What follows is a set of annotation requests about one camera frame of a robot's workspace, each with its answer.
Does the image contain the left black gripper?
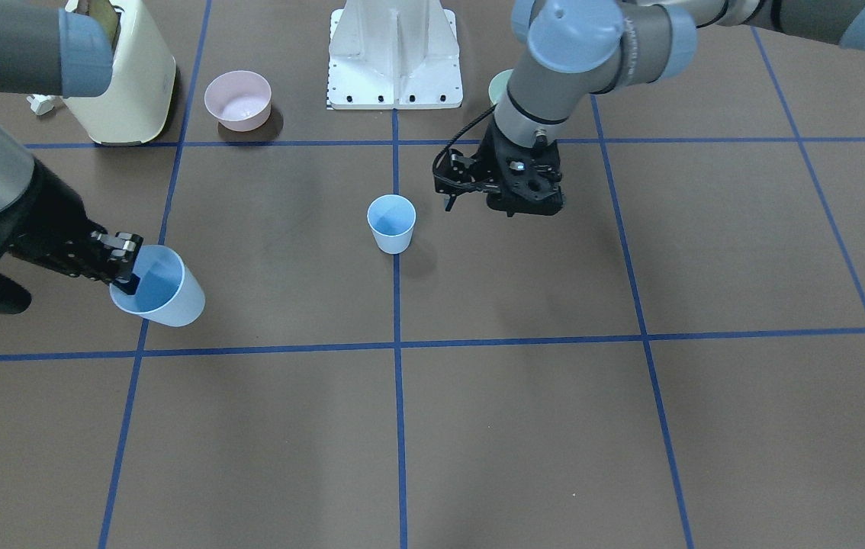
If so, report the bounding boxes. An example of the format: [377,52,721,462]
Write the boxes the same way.
[432,122,564,217]

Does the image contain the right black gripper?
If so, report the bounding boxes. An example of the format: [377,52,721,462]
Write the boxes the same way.
[0,164,143,315]

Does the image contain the blue cup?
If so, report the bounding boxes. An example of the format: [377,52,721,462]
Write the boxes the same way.
[108,246,206,327]
[366,194,417,255]

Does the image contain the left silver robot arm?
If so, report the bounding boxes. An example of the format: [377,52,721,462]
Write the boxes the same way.
[432,1,865,217]

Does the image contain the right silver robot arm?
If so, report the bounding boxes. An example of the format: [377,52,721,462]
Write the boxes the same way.
[0,1,143,315]

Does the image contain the green bowl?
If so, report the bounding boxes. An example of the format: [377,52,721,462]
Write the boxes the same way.
[487,69,513,105]

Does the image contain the cream toaster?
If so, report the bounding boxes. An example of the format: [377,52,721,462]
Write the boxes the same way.
[63,1,177,146]

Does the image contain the white toaster plug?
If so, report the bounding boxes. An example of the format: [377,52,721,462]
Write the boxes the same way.
[25,94,60,116]

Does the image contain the pink bowl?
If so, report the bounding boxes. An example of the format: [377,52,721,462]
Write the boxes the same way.
[204,70,272,132]

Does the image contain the toast slice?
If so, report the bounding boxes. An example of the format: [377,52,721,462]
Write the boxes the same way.
[86,0,120,36]

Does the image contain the white pedestal column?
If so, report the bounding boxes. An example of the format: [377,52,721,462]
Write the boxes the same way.
[326,1,464,111]

